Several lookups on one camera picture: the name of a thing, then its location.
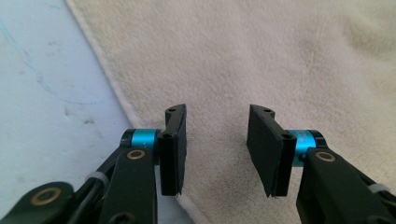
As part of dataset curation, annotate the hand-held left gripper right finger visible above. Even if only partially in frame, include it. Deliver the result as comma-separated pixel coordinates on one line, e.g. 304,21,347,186
246,104,328,199

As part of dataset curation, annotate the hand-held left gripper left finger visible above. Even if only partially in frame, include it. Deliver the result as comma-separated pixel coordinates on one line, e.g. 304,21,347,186
120,103,188,197

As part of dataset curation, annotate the white grid mat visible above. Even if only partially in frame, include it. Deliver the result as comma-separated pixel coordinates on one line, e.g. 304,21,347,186
0,0,200,224

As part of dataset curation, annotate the beige towel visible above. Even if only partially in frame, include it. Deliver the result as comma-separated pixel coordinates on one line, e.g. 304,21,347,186
64,0,396,224

